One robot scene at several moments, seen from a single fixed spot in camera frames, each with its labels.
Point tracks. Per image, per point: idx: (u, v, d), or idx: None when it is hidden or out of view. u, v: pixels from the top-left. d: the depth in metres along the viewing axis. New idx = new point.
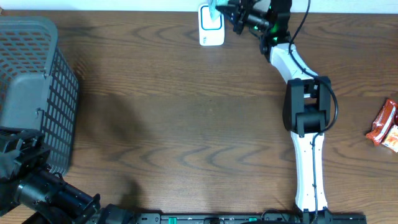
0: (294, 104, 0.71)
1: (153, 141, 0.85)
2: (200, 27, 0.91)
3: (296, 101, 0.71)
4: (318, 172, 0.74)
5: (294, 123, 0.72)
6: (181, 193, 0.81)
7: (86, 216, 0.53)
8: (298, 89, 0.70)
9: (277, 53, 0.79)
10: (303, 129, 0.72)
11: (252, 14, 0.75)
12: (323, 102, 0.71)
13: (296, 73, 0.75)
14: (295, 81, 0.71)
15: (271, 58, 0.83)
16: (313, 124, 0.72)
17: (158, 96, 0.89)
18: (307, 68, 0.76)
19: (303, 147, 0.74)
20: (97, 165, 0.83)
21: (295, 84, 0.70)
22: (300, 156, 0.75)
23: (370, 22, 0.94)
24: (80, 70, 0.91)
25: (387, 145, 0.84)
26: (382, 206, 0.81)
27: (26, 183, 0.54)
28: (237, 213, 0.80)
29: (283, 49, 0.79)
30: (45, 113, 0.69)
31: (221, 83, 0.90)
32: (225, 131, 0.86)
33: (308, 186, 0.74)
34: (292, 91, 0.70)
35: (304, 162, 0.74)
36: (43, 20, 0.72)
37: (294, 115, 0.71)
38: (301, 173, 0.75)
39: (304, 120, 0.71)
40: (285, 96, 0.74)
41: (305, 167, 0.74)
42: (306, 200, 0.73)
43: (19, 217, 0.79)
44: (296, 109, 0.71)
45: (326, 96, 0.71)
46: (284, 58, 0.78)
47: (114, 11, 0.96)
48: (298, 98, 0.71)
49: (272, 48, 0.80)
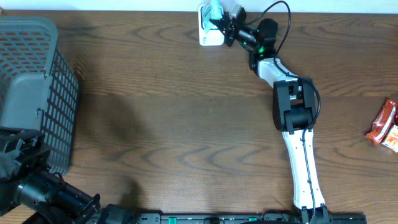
0: (282, 104, 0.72)
1: (154, 141, 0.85)
2: (200, 28, 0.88)
3: (282, 102, 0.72)
4: (311, 168, 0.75)
5: (283, 122, 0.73)
6: (180, 193, 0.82)
7: (86, 216, 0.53)
8: (283, 90, 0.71)
9: (263, 64, 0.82)
10: (292, 126, 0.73)
11: (242, 29, 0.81)
12: (308, 99, 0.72)
13: (280, 77, 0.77)
14: (280, 83, 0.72)
15: (259, 72, 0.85)
16: (301, 121, 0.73)
17: (158, 96, 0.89)
18: (290, 72, 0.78)
19: (295, 143, 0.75)
20: (97, 165, 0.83)
21: (281, 86, 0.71)
22: (292, 153, 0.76)
23: (370, 22, 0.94)
24: (80, 70, 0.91)
25: (387, 145, 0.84)
26: (382, 206, 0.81)
27: (26, 183, 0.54)
28: (237, 213, 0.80)
29: (268, 60, 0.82)
30: (45, 113, 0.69)
31: (221, 83, 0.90)
32: (225, 131, 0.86)
33: (303, 183, 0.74)
34: (278, 92, 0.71)
35: (297, 158, 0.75)
36: (43, 19, 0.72)
37: (282, 114, 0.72)
38: (295, 170, 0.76)
39: (292, 119, 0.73)
40: (273, 96, 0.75)
41: (298, 163, 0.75)
42: (304, 196, 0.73)
43: (19, 217, 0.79)
44: (284, 109, 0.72)
45: (310, 94, 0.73)
46: (269, 67, 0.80)
47: (114, 11, 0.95)
48: (283, 98, 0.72)
49: (260, 61, 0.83)
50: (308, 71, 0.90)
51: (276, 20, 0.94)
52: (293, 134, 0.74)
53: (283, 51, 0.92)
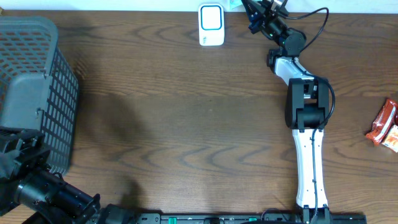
0: (294, 102, 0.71)
1: (154, 141, 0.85)
2: (200, 27, 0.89)
3: (296, 100, 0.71)
4: (318, 168, 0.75)
5: (295, 119, 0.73)
6: (181, 193, 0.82)
7: (86, 216, 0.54)
8: (298, 88, 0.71)
9: (281, 61, 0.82)
10: (303, 125, 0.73)
11: (275, 23, 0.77)
12: (323, 100, 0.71)
13: (297, 74, 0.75)
14: (297, 81, 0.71)
15: (276, 70, 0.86)
16: (313, 121, 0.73)
17: (158, 96, 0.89)
18: (307, 71, 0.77)
19: (304, 141, 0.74)
20: (97, 165, 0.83)
21: (296, 83, 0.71)
22: (300, 152, 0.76)
23: (371, 22, 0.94)
24: (80, 70, 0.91)
25: (387, 145, 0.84)
26: (382, 206, 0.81)
27: (25, 184, 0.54)
28: (237, 213, 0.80)
29: (287, 58, 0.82)
30: (45, 113, 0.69)
31: (221, 83, 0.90)
32: (225, 131, 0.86)
33: (308, 182, 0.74)
34: (293, 89, 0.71)
35: (304, 157, 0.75)
36: (43, 20, 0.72)
37: (294, 112, 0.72)
38: (301, 169, 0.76)
39: (304, 117, 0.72)
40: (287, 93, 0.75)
41: (305, 162, 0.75)
42: (306, 196, 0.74)
43: (19, 217, 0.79)
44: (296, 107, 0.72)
45: (325, 94, 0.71)
46: (286, 65, 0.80)
47: (114, 11, 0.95)
48: (298, 97, 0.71)
49: (278, 59, 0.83)
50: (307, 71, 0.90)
51: None
52: (303, 132, 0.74)
53: None
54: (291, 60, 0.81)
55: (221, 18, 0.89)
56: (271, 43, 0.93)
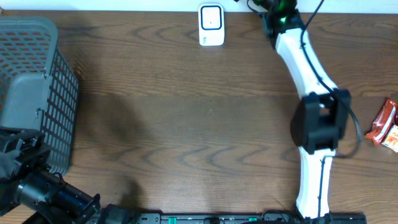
0: (308, 125, 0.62)
1: (154, 141, 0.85)
2: (200, 27, 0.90)
3: (310, 122, 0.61)
4: (324, 185, 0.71)
5: (306, 142, 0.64)
6: (181, 193, 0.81)
7: (86, 216, 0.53)
8: (314, 111, 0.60)
9: (288, 46, 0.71)
10: (314, 147, 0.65)
11: None
12: (340, 121, 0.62)
13: (311, 83, 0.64)
14: (313, 103, 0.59)
15: (278, 48, 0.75)
16: (326, 140, 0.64)
17: (158, 96, 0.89)
18: (324, 78, 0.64)
19: (312, 162, 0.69)
20: (97, 165, 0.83)
21: (312, 106, 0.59)
22: (308, 170, 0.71)
23: (371, 22, 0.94)
24: (80, 70, 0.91)
25: (387, 145, 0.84)
26: (382, 206, 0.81)
27: (26, 183, 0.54)
28: (237, 213, 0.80)
29: (295, 45, 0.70)
30: (45, 113, 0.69)
31: (221, 83, 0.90)
32: (225, 131, 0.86)
33: (312, 199, 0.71)
34: (308, 112, 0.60)
35: (311, 177, 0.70)
36: (43, 20, 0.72)
37: (306, 135, 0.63)
38: (306, 185, 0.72)
39: (316, 140, 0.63)
40: (298, 109, 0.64)
41: (311, 182, 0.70)
42: (310, 208, 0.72)
43: (19, 217, 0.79)
44: (310, 130, 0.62)
45: (344, 114, 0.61)
46: (296, 57, 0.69)
47: (114, 11, 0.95)
48: (312, 120, 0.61)
49: (280, 36, 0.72)
50: None
51: None
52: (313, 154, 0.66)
53: None
54: (300, 46, 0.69)
55: (221, 18, 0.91)
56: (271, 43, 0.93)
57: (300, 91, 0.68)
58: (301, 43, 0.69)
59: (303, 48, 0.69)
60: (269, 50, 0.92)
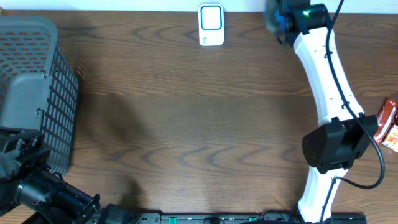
0: (326, 152, 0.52)
1: (154, 141, 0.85)
2: (200, 27, 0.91)
3: (329, 150, 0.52)
4: (331, 197, 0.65)
5: (320, 164, 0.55)
6: (180, 193, 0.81)
7: (86, 216, 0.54)
8: (336, 139, 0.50)
9: (311, 54, 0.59)
10: (326, 168, 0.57)
11: None
12: (360, 145, 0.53)
13: (334, 105, 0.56)
14: (335, 131, 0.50)
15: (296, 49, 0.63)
16: (341, 163, 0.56)
17: (158, 96, 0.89)
18: (351, 101, 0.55)
19: (321, 179, 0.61)
20: (97, 165, 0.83)
21: (334, 135, 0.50)
22: (315, 183, 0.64)
23: (370, 22, 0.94)
24: (80, 70, 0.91)
25: (387, 145, 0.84)
26: (383, 206, 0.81)
27: (26, 183, 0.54)
28: (237, 213, 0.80)
29: (320, 53, 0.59)
30: (45, 113, 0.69)
31: (221, 83, 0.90)
32: (225, 131, 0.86)
33: (315, 208, 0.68)
34: (329, 141, 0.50)
35: (318, 191, 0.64)
36: (43, 19, 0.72)
37: (321, 160, 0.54)
38: (311, 196, 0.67)
39: (331, 163, 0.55)
40: (318, 132, 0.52)
41: (318, 196, 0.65)
42: (311, 214, 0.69)
43: (19, 217, 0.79)
44: (328, 155, 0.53)
45: (366, 140, 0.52)
46: (319, 68, 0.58)
47: (114, 11, 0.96)
48: (332, 147, 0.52)
49: (302, 37, 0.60)
50: None
51: None
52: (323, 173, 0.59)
53: (282, 51, 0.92)
54: (325, 55, 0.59)
55: (221, 18, 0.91)
56: (271, 43, 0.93)
57: (318, 108, 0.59)
58: (327, 51, 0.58)
59: (329, 58, 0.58)
60: (269, 50, 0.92)
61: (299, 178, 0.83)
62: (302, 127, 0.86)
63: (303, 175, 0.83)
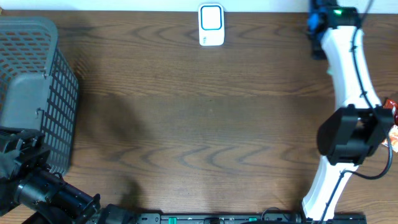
0: (337, 137, 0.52)
1: (154, 141, 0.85)
2: (200, 27, 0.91)
3: (341, 135, 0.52)
4: (336, 194, 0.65)
5: (330, 152, 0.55)
6: (180, 193, 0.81)
7: (86, 216, 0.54)
8: (349, 124, 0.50)
9: (337, 46, 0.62)
10: (337, 159, 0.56)
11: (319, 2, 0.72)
12: (375, 138, 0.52)
13: (352, 93, 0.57)
14: (349, 116, 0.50)
15: (325, 45, 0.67)
16: (352, 155, 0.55)
17: (158, 96, 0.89)
18: (370, 92, 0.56)
19: (330, 172, 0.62)
20: (97, 165, 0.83)
21: (347, 119, 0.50)
22: (323, 177, 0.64)
23: (370, 22, 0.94)
24: (79, 70, 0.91)
25: (387, 145, 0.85)
26: (383, 206, 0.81)
27: (26, 183, 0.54)
28: (237, 213, 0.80)
29: (346, 46, 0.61)
30: (45, 113, 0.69)
31: (221, 83, 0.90)
32: (225, 131, 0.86)
33: (319, 204, 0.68)
34: (342, 125, 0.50)
35: (324, 185, 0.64)
36: (43, 19, 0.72)
37: (333, 147, 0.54)
38: (317, 191, 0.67)
39: (341, 152, 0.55)
40: (334, 116, 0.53)
41: (324, 190, 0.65)
42: (314, 211, 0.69)
43: (18, 217, 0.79)
44: (339, 142, 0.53)
45: (381, 133, 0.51)
46: (344, 60, 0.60)
47: (114, 11, 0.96)
48: (344, 133, 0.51)
49: (331, 31, 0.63)
50: (307, 71, 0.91)
51: (276, 21, 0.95)
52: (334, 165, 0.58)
53: (282, 51, 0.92)
54: (351, 50, 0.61)
55: (221, 19, 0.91)
56: (271, 43, 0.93)
57: (338, 98, 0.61)
58: (352, 45, 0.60)
59: (353, 51, 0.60)
60: (269, 50, 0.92)
61: (299, 178, 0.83)
62: (302, 127, 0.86)
63: (303, 175, 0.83)
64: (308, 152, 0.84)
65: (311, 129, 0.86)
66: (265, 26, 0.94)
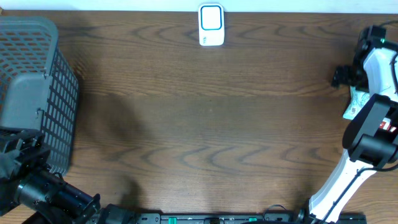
0: (365, 123, 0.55)
1: (154, 141, 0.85)
2: (200, 27, 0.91)
3: (369, 121, 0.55)
4: (347, 194, 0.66)
5: (354, 144, 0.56)
6: (180, 193, 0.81)
7: (86, 216, 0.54)
8: (379, 109, 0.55)
9: (379, 58, 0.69)
10: (359, 153, 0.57)
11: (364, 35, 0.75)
12: None
13: (389, 91, 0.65)
14: (382, 101, 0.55)
15: (366, 62, 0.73)
16: (375, 153, 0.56)
17: (158, 96, 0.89)
18: None
19: (347, 169, 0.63)
20: (97, 165, 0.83)
21: (379, 102, 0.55)
22: (339, 172, 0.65)
23: (371, 22, 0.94)
24: (80, 70, 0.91)
25: None
26: (383, 206, 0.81)
27: (26, 183, 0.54)
28: (237, 213, 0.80)
29: (387, 61, 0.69)
30: (45, 113, 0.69)
31: (221, 83, 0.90)
32: (225, 132, 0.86)
33: (326, 202, 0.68)
34: (372, 109, 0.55)
35: (339, 181, 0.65)
36: (43, 19, 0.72)
37: (357, 136, 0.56)
38: (328, 186, 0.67)
39: (365, 145, 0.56)
40: (364, 107, 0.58)
41: (336, 186, 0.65)
42: (319, 207, 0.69)
43: (18, 217, 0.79)
44: (366, 130, 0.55)
45: None
46: (384, 70, 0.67)
47: (114, 11, 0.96)
48: (372, 119, 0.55)
49: (375, 50, 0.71)
50: (308, 71, 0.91)
51: (276, 21, 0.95)
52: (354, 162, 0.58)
53: (282, 52, 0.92)
54: (390, 63, 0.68)
55: (221, 19, 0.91)
56: (271, 44, 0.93)
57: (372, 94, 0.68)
58: (392, 60, 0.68)
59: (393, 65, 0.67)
60: (270, 50, 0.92)
61: (299, 178, 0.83)
62: (302, 127, 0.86)
63: (303, 175, 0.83)
64: (308, 152, 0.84)
65: (311, 129, 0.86)
66: (265, 26, 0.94)
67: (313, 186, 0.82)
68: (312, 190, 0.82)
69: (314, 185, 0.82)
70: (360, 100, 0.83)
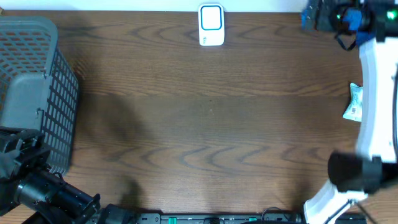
0: (351, 183, 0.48)
1: (154, 141, 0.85)
2: (200, 27, 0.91)
3: (354, 183, 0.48)
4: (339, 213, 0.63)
5: (340, 188, 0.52)
6: (180, 193, 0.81)
7: (86, 216, 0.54)
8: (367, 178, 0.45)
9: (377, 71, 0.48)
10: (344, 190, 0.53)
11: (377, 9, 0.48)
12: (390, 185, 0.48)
13: (382, 139, 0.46)
14: (371, 170, 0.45)
15: (370, 64, 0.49)
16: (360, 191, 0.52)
17: (158, 96, 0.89)
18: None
19: (336, 199, 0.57)
20: (97, 165, 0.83)
21: (367, 174, 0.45)
22: (329, 198, 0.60)
23: None
24: (80, 70, 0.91)
25: None
26: (383, 206, 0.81)
27: (26, 184, 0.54)
28: (237, 213, 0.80)
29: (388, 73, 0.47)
30: (45, 113, 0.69)
31: (221, 83, 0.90)
32: (225, 131, 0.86)
33: (319, 218, 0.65)
34: (360, 178, 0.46)
35: (329, 206, 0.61)
36: (43, 20, 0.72)
37: (343, 185, 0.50)
38: (319, 206, 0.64)
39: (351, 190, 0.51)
40: (352, 162, 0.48)
41: (327, 210, 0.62)
42: (314, 220, 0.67)
43: (18, 217, 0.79)
44: (352, 186, 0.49)
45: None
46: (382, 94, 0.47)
47: (114, 11, 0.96)
48: (357, 183, 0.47)
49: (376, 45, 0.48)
50: (308, 71, 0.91)
51: (276, 21, 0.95)
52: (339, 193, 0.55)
53: (282, 52, 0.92)
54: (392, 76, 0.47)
55: (221, 19, 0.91)
56: (271, 43, 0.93)
57: (362, 131, 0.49)
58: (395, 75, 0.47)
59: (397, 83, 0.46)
60: (270, 50, 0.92)
61: (300, 178, 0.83)
62: (302, 127, 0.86)
63: (303, 176, 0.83)
64: (308, 152, 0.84)
65: (311, 129, 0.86)
66: (265, 26, 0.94)
67: (313, 186, 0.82)
68: (312, 190, 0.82)
69: (314, 185, 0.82)
70: (360, 100, 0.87)
